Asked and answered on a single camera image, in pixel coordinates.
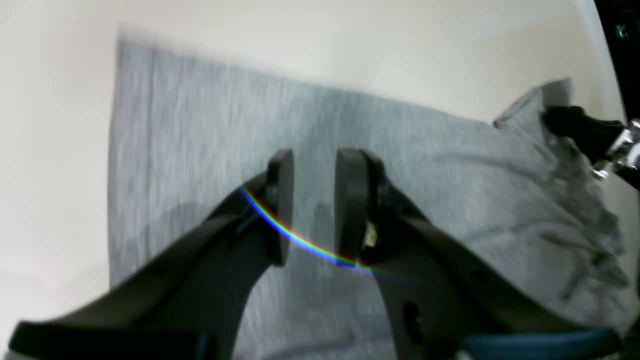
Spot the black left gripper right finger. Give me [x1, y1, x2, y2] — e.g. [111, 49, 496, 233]
[334, 148, 623, 360]

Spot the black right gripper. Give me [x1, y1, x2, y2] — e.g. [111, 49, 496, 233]
[542, 105, 640, 191]

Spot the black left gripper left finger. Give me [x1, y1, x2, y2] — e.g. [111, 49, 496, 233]
[9, 149, 294, 360]

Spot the grey T-shirt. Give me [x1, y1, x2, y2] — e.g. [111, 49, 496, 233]
[107, 36, 638, 360]

